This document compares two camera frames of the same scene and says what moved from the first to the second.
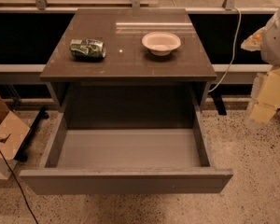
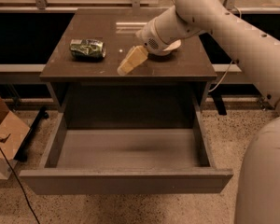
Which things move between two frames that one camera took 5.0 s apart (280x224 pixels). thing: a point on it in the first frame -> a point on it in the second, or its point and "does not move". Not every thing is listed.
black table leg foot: x=219 y=104 does not move
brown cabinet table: x=128 y=88 does not move
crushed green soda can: x=88 y=49 does not move
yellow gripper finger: x=273 y=91 -> x=134 y=59
